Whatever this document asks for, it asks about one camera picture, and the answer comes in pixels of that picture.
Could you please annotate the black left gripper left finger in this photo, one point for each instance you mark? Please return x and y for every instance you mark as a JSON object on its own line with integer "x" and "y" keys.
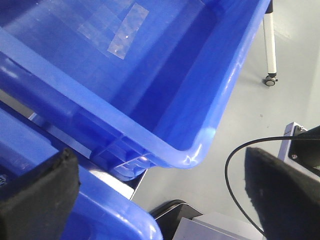
{"x": 37, "y": 204}

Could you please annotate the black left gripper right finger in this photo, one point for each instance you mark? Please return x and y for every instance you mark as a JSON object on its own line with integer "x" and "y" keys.
{"x": 287, "y": 201}

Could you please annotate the grey robot base block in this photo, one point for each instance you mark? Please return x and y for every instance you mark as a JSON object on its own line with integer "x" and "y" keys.
{"x": 303, "y": 155}

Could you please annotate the blue source crate with buttons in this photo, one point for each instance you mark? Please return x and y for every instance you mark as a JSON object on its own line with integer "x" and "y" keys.
{"x": 99, "y": 212}

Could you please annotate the white table leg with caster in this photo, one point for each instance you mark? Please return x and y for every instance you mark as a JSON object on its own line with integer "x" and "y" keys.
{"x": 270, "y": 46}

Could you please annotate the blue target crate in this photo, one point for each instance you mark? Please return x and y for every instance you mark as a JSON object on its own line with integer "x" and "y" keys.
{"x": 158, "y": 107}

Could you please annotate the clear tape strip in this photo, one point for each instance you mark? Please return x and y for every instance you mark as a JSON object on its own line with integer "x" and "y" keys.
{"x": 113, "y": 26}

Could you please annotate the black metal bracket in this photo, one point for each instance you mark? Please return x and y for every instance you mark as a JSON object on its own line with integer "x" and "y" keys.
{"x": 178, "y": 220}

